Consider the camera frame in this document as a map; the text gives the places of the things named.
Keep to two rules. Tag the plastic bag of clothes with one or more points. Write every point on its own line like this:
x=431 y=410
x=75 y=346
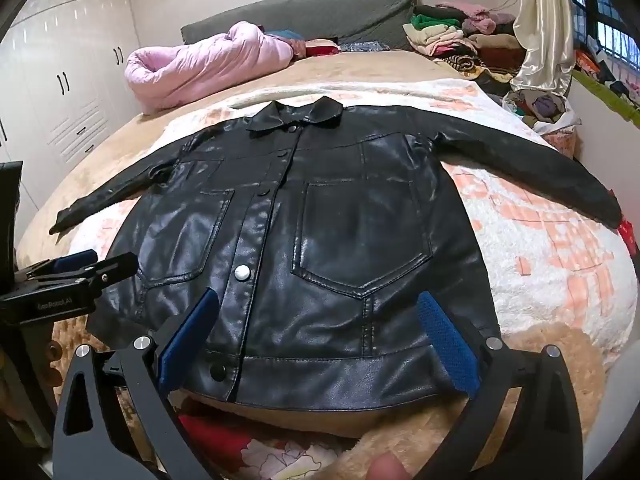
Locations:
x=542 y=107

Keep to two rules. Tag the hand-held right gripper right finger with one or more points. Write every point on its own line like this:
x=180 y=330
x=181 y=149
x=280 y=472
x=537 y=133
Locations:
x=447 y=345

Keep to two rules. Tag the pink quilt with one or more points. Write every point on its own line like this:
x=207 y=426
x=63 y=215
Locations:
x=210 y=67

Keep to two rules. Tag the teal cloth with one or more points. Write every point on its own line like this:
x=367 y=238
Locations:
x=287 y=35

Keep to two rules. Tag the pile of folded clothes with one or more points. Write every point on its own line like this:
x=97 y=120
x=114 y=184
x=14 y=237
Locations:
x=460 y=35

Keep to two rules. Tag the cream satin curtain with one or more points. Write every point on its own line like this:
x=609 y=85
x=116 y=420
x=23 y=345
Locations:
x=545 y=25

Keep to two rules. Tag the red floral cloth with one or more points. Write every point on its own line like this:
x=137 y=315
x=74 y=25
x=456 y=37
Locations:
x=260 y=447

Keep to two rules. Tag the white blanket with orange print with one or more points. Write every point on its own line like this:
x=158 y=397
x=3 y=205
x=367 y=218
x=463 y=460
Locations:
x=540 y=240

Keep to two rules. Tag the window with bars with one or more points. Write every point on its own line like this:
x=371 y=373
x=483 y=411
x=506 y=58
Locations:
x=607 y=5

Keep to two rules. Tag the red cloth item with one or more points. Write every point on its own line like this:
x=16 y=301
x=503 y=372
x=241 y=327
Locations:
x=630 y=235

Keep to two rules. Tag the tan bed cover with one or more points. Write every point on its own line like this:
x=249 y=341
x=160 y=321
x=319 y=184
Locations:
x=390 y=67

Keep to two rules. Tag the pink patterned box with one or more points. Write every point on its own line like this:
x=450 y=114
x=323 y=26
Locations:
x=562 y=142

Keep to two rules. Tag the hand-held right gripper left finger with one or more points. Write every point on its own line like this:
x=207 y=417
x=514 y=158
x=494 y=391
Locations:
x=187 y=335

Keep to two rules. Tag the white wardrobe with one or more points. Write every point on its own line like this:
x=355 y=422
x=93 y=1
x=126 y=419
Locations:
x=55 y=70

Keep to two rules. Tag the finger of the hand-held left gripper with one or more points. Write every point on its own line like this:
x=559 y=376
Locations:
x=112 y=269
x=70 y=261

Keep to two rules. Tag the red folded cloth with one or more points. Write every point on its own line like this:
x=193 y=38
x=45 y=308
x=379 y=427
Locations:
x=322 y=50

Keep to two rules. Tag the person's right hand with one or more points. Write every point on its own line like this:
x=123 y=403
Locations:
x=386 y=467

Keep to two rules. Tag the brown plush blanket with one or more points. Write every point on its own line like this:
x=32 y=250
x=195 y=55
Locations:
x=545 y=360

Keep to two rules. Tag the black leather jacket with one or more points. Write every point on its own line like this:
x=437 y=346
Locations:
x=325 y=240

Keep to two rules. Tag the grey headboard cushion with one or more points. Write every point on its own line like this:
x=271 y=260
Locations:
x=310 y=15

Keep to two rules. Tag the green cloth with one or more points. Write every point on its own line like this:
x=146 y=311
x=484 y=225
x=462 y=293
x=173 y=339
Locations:
x=607 y=95

